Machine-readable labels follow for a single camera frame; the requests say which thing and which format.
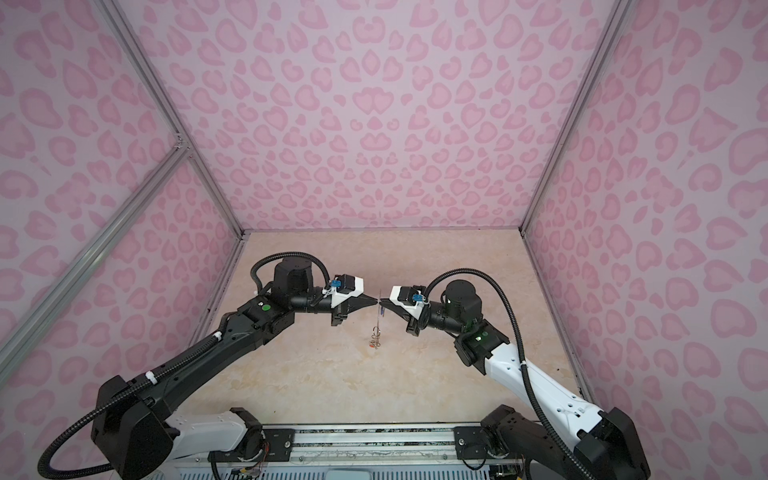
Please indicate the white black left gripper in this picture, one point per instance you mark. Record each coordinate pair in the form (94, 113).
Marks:
(363, 301)

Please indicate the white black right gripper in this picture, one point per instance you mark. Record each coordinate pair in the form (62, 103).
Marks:
(415, 323)

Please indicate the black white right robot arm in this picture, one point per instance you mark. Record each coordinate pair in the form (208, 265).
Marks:
(570, 437)

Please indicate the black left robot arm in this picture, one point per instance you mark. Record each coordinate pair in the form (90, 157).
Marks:
(137, 429)

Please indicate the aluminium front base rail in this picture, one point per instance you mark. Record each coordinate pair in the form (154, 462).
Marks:
(385, 451)

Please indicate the aluminium left back corner post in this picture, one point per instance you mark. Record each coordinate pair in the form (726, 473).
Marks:
(129, 42)

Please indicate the aluminium corner post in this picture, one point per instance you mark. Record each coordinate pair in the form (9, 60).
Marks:
(129, 42)
(608, 40)

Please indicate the aluminium left wall diagonal bar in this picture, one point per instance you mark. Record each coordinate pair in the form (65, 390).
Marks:
(39, 319)

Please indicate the aluminium right back corner post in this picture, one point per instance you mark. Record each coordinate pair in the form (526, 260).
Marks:
(608, 40)

